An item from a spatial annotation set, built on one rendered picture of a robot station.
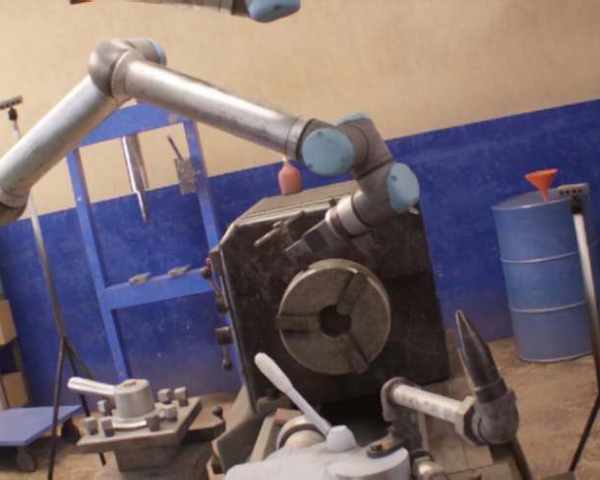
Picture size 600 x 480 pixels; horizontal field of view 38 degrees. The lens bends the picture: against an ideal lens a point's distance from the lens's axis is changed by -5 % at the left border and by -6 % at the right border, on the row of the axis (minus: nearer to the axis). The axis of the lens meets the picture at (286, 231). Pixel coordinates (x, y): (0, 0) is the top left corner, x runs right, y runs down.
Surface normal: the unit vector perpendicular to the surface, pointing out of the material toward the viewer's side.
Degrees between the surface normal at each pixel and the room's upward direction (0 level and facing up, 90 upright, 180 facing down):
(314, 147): 92
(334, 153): 92
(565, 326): 90
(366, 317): 90
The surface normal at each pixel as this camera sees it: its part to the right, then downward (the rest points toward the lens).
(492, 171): -0.10, 0.13
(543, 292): -0.46, 0.19
